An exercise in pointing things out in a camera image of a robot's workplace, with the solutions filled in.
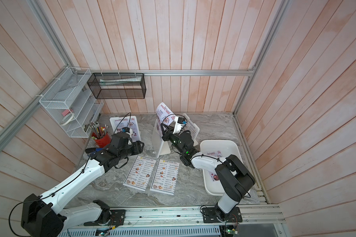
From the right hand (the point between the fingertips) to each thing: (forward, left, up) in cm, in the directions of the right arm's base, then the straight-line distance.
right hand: (160, 124), depth 79 cm
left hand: (-8, +11, -10) cm, 17 cm away
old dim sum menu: (-18, +14, -26) cm, 35 cm away
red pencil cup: (+4, +41, -15) cm, 44 cm away
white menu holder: (+9, +29, -9) cm, 31 cm away
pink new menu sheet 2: (+4, -3, +4) cm, 6 cm away
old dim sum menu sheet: (-19, -2, -27) cm, 33 cm away
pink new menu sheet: (+9, +28, -9) cm, 31 cm away
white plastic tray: (+2, -39, -28) cm, 48 cm away
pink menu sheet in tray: (-17, -32, -27) cm, 45 cm away
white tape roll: (+3, +54, +1) cm, 54 cm away
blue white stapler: (-5, +43, -21) cm, 48 cm away
